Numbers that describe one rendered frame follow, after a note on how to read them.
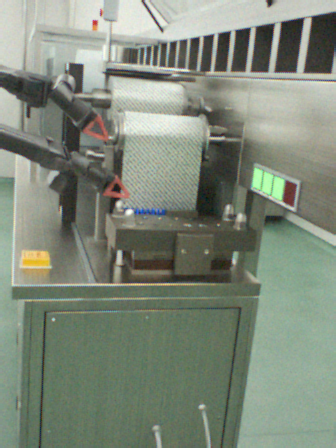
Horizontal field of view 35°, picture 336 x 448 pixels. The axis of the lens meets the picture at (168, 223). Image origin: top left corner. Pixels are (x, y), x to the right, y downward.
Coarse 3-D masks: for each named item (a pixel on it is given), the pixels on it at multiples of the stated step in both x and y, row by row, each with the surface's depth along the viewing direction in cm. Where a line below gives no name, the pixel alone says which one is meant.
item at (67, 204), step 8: (72, 64) 176; (80, 64) 176; (72, 72) 176; (80, 72) 177; (80, 80) 178; (80, 88) 178; (64, 112) 193; (64, 120) 194; (64, 128) 194; (72, 128) 181; (64, 136) 195; (72, 136) 182; (64, 144) 182; (72, 144) 183; (72, 192) 187; (64, 200) 187; (72, 200) 188; (64, 208) 188; (72, 208) 189; (64, 216) 189; (72, 216) 189
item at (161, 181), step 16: (128, 160) 155; (144, 160) 156; (160, 160) 158; (176, 160) 159; (192, 160) 160; (128, 176) 156; (144, 176) 158; (160, 176) 159; (176, 176) 160; (192, 176) 161; (144, 192) 159; (160, 192) 160; (176, 192) 162; (192, 192) 163; (128, 208) 159; (144, 208) 160; (160, 208) 162; (176, 208) 163; (192, 208) 164
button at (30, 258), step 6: (24, 252) 146; (30, 252) 147; (36, 252) 147; (42, 252) 148; (24, 258) 142; (30, 258) 142; (36, 258) 143; (42, 258) 143; (48, 258) 144; (24, 264) 142; (30, 264) 142; (36, 264) 143; (42, 264) 143; (48, 264) 144
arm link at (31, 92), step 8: (0, 64) 151; (0, 72) 148; (8, 72) 147; (16, 72) 147; (24, 72) 148; (0, 80) 148; (8, 80) 147; (16, 80) 146; (24, 80) 145; (32, 80) 145; (8, 88) 148; (16, 88) 147; (24, 88) 147; (32, 88) 146; (40, 88) 146; (16, 96) 148; (24, 96) 147; (32, 96) 147; (40, 96) 148; (32, 104) 148; (40, 104) 149
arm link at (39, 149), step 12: (0, 132) 134; (12, 132) 137; (24, 132) 140; (0, 144) 136; (12, 144) 137; (24, 144) 139; (36, 144) 140; (48, 144) 145; (60, 144) 148; (24, 156) 141; (36, 156) 141; (48, 156) 142; (60, 156) 144; (48, 168) 145
